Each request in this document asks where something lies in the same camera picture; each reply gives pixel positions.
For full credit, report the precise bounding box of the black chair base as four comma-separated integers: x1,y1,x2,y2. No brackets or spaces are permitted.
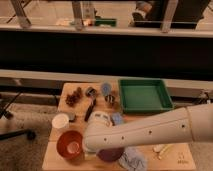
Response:
0,92,37,142

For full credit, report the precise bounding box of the dark small can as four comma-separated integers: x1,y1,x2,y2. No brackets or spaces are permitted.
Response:
85,87,97,98

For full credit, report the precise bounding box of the yellow wooden stick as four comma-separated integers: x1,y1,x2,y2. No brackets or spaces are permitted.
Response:
158,144,174,160

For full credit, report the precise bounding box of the cream short stick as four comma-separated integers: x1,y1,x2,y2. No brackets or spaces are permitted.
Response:
153,144,166,153

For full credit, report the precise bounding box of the blue sponge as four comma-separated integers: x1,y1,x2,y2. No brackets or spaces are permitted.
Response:
111,112,124,125

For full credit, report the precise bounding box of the green plastic tray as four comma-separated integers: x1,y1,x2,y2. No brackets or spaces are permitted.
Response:
118,79,173,114

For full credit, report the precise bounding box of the purple bowl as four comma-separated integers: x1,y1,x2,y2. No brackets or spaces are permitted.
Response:
97,147,124,162

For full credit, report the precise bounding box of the white paper cup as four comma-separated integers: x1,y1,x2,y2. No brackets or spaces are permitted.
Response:
52,114,69,130

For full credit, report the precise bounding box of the grey small block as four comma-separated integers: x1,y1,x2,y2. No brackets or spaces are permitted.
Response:
67,113,76,122

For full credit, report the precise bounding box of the grey crumpled cloth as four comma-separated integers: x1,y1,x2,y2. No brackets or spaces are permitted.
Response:
118,147,147,171

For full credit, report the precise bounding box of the brown pine cone cluster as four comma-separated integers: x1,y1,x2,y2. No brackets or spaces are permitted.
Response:
65,87,82,107

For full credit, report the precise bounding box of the orange bowl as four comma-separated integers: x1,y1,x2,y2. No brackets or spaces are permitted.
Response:
56,130,83,160

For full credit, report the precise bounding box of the small metal cup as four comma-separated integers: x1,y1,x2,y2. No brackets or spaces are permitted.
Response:
105,94,115,106

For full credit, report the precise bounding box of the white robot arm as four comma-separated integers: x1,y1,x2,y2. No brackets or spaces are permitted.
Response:
82,104,213,153

